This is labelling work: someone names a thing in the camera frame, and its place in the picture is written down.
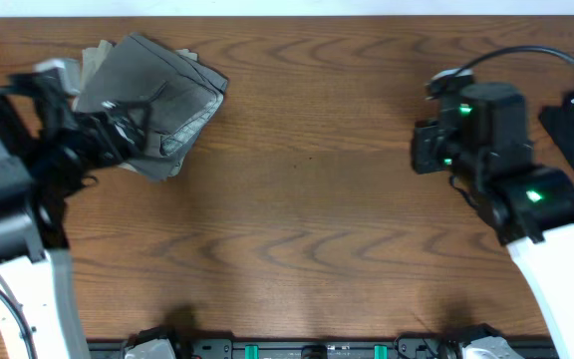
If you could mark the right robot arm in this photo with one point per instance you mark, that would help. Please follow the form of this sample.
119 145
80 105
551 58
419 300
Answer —
532 214

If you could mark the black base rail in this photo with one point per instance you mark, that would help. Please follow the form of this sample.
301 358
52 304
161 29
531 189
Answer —
480 341

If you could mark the folded khaki shorts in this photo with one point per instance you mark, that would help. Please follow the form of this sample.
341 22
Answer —
92 60

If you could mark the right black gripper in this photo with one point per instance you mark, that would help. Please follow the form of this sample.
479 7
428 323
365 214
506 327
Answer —
428 137

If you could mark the grey shorts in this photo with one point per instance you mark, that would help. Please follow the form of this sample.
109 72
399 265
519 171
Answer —
184 96

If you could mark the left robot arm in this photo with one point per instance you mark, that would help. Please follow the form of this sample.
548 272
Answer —
39 317

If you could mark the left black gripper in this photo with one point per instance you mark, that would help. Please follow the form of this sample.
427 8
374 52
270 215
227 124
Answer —
95 135

